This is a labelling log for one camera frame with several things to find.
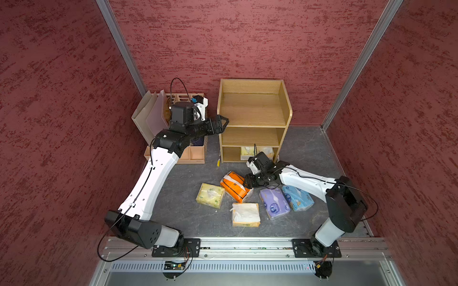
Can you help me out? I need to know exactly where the wooden three-tier shelf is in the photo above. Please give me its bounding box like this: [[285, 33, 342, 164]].
[[217, 79, 293, 163]]

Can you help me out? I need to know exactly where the purple tissue pack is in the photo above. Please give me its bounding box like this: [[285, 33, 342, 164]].
[[260, 187, 291, 220]]

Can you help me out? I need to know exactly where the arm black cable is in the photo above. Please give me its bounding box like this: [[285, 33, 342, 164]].
[[253, 143, 380, 222], [96, 77, 194, 263]]

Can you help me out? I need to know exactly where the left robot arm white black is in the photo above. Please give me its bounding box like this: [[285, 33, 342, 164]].
[[104, 96, 229, 249]]

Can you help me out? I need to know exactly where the beige tissue pack bottom shelf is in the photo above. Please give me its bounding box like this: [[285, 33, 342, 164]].
[[256, 147, 275, 160]]

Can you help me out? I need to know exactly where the orange white tissue pack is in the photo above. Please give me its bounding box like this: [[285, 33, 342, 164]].
[[220, 172, 253, 203]]

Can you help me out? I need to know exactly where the beige plastic file organizer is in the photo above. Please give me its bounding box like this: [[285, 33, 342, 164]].
[[164, 94, 208, 164]]

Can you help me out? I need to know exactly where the light blue tissue pack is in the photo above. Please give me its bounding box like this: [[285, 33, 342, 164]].
[[281, 185, 314, 212]]

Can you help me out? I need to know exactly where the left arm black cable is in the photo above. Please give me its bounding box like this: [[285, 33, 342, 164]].
[[96, 77, 194, 263]]

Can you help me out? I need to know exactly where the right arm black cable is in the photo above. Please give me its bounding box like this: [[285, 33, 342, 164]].
[[253, 143, 380, 222]]

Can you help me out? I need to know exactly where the right aluminium corner profile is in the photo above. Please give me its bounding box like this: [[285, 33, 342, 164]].
[[321, 0, 403, 132]]

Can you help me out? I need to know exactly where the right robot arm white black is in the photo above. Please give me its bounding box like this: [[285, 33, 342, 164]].
[[245, 152, 368, 257]]

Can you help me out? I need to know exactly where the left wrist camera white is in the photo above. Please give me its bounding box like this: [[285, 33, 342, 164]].
[[192, 95, 208, 122]]

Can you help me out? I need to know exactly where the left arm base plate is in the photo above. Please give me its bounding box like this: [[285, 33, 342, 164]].
[[151, 237, 201, 259]]

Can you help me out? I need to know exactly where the yellow green tissue box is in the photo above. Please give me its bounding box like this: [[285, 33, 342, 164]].
[[196, 183, 225, 209]]

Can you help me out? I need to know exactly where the aluminium corner profile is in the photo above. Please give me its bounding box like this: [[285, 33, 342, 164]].
[[321, 0, 403, 132], [95, 0, 147, 97]]

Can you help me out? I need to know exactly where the dark blue book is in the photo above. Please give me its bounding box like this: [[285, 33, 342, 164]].
[[191, 137, 205, 146]]

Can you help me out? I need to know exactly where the yellow tissue pack bottom shelf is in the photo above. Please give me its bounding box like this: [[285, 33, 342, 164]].
[[240, 147, 255, 161]]

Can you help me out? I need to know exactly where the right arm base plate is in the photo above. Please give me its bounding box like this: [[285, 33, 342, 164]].
[[291, 238, 342, 259]]

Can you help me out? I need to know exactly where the left aluminium corner profile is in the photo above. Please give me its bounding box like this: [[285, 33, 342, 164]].
[[95, 0, 147, 97]]

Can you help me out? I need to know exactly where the aluminium mounting rail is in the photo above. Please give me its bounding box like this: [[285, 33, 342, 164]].
[[99, 237, 393, 261]]

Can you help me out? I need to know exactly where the orange yellow tissue box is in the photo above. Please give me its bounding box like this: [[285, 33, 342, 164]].
[[231, 203, 261, 228]]

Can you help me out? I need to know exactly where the lilac paper folder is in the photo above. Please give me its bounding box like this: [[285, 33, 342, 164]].
[[146, 90, 169, 136]]

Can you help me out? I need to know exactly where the beige paper folder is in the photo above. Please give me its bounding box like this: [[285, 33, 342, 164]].
[[131, 91, 158, 144]]

